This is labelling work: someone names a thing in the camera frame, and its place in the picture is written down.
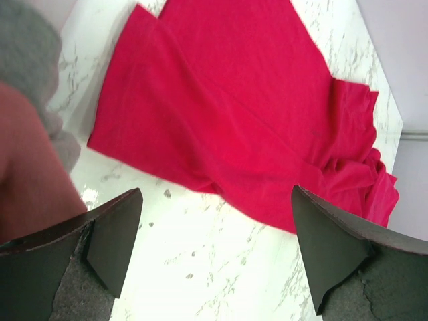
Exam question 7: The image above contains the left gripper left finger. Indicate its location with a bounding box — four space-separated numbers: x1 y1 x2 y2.
1 188 143 321

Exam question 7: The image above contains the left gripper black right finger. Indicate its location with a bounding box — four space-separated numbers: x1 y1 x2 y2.
292 185 427 320

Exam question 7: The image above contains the red t-shirt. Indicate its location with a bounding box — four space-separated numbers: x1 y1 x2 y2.
88 1 399 232

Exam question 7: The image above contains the dusty rose t-shirt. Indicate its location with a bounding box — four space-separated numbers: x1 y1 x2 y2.
1 84 87 243

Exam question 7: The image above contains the grey t-shirt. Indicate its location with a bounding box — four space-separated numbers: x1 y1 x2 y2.
1 1 80 172

